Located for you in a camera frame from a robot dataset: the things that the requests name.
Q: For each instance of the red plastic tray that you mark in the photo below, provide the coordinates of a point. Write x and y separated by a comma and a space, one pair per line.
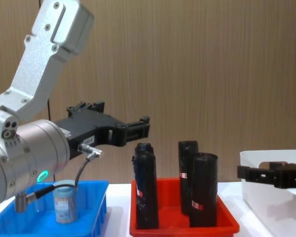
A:
172, 219

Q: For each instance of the white plastic bin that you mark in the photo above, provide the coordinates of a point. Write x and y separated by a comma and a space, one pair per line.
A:
273, 197

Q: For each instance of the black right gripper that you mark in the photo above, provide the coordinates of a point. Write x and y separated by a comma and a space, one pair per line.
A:
291, 176

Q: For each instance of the clear jar with blue lid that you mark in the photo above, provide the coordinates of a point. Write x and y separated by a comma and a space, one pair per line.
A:
65, 205

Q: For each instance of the blue plastic tray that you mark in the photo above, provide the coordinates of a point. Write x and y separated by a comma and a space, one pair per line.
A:
93, 212

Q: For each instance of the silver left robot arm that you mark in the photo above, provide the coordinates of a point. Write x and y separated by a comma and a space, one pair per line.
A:
37, 74

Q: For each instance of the black bag roll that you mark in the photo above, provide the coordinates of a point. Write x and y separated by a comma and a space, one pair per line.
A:
147, 190
203, 190
186, 168
144, 147

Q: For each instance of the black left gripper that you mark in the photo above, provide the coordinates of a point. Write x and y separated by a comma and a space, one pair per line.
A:
93, 128

